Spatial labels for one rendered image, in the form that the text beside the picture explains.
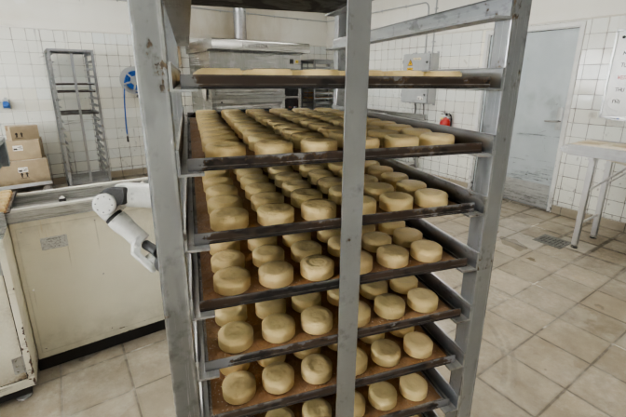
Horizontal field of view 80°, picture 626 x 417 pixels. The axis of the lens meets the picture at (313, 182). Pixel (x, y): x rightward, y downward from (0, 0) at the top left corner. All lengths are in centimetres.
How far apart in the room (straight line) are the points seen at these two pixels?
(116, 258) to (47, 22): 453
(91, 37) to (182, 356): 602
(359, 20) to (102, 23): 605
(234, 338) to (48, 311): 191
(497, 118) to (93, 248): 206
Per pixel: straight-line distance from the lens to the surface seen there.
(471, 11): 64
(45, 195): 251
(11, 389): 242
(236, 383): 64
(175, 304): 49
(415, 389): 78
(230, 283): 52
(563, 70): 507
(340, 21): 112
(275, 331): 58
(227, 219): 48
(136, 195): 147
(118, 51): 642
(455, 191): 65
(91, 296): 241
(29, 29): 638
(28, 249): 229
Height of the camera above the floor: 150
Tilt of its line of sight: 16 degrees down
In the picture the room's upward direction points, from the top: straight up
